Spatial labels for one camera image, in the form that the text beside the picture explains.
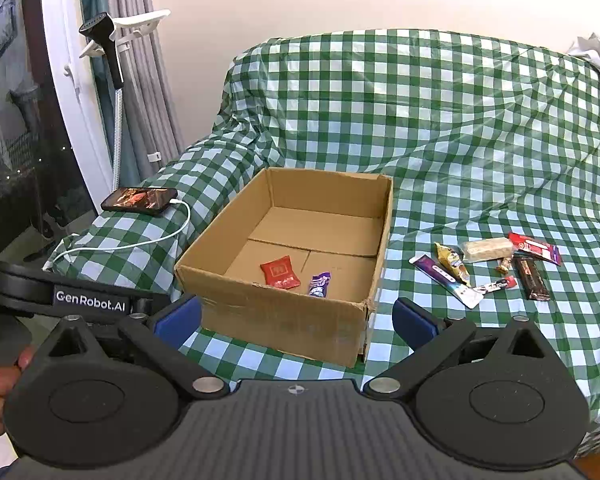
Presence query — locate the pale wafer packet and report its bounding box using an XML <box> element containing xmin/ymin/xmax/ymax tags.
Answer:
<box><xmin>461</xmin><ymin>238</ymin><xmax>515</xmax><ymax>263</ymax></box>

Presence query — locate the green checked cloth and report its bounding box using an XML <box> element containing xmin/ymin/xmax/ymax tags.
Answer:
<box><xmin>45</xmin><ymin>27</ymin><xmax>600</xmax><ymax>461</ymax></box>

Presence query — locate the yellow snack packet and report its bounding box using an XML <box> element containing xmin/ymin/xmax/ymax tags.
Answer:
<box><xmin>434</xmin><ymin>242</ymin><xmax>471</xmax><ymax>283</ymax></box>

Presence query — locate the red and purple snack packet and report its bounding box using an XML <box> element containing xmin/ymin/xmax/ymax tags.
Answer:
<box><xmin>508</xmin><ymin>232</ymin><xmax>561</xmax><ymax>266</ymax></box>

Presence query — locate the red square snack packet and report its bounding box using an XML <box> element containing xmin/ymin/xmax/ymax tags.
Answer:
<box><xmin>260</xmin><ymin>256</ymin><xmax>301</xmax><ymax>288</ymax></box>

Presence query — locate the white charging cable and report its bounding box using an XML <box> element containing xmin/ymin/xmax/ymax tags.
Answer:
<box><xmin>55</xmin><ymin>199</ymin><xmax>192</xmax><ymax>262</ymax></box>

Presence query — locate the brown chocolate bar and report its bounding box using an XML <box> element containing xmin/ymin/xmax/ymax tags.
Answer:
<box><xmin>514</xmin><ymin>256</ymin><xmax>551</xmax><ymax>302</ymax></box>

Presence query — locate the red and white coffee stick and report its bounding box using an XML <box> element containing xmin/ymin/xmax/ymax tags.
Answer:
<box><xmin>474</xmin><ymin>276</ymin><xmax>518</xmax><ymax>295</ymax></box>

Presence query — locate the grey curtain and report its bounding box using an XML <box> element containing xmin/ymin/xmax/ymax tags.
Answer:
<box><xmin>102</xmin><ymin>0</ymin><xmax>183</xmax><ymax>186</ymax></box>

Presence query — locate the black smartphone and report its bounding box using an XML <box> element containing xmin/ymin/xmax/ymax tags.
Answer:
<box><xmin>101</xmin><ymin>187</ymin><xmax>179</xmax><ymax>217</ymax></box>

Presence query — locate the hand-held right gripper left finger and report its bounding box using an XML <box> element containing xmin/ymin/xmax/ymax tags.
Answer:
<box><xmin>20</xmin><ymin>294</ymin><xmax>231</xmax><ymax>403</ymax></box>

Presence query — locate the white plastic hanger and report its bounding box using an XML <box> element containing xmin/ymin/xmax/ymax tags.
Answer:
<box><xmin>80</xmin><ymin>8</ymin><xmax>172</xmax><ymax>58</ymax></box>

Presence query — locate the cardboard box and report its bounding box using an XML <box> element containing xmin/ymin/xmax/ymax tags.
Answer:
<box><xmin>174</xmin><ymin>167</ymin><xmax>395</xmax><ymax>368</ymax></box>

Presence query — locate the black garment steamer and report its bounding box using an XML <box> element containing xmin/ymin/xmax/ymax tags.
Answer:
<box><xmin>78</xmin><ymin>12</ymin><xmax>127</xmax><ymax>186</ymax></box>

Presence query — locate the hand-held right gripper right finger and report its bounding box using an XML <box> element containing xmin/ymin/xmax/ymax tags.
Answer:
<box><xmin>362</xmin><ymin>297</ymin><xmax>566</xmax><ymax>403</ymax></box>

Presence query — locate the white window frame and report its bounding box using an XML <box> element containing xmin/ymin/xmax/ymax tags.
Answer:
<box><xmin>40</xmin><ymin>0</ymin><xmax>116</xmax><ymax>221</ymax></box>

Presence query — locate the long purple stick packet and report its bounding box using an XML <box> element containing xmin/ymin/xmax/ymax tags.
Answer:
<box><xmin>410</xmin><ymin>255</ymin><xmax>483</xmax><ymax>309</ymax></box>

